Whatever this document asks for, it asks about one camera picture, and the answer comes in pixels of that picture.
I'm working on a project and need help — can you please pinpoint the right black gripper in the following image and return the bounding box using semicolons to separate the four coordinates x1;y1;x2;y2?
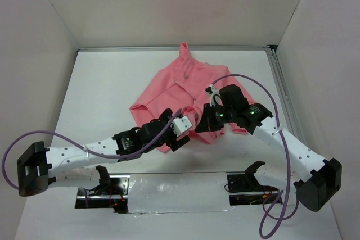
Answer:
196;102;236;132

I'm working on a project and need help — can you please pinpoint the pink zip jacket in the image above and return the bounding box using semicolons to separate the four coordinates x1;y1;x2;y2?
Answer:
129;42;260;154

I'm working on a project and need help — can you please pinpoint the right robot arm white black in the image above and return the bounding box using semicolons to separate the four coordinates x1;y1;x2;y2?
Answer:
195;84;342;212

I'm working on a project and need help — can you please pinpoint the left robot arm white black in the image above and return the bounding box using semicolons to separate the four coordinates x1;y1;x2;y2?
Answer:
17;108;192;197

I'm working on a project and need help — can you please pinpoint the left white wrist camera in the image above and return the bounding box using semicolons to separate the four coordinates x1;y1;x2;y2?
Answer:
172;116;193;137

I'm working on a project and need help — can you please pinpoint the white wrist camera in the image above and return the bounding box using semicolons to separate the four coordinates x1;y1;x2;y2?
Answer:
172;116;193;137
205;84;222;107

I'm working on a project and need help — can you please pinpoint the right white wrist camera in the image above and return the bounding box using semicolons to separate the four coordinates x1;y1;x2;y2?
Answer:
205;84;222;107

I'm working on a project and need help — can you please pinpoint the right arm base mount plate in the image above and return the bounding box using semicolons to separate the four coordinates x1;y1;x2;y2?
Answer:
224;173;278;206

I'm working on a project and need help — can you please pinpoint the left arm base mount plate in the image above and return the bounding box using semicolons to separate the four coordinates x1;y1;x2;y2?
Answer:
75;174;131;214

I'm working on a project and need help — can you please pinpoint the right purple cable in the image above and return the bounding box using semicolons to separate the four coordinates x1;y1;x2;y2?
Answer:
210;73;299;237

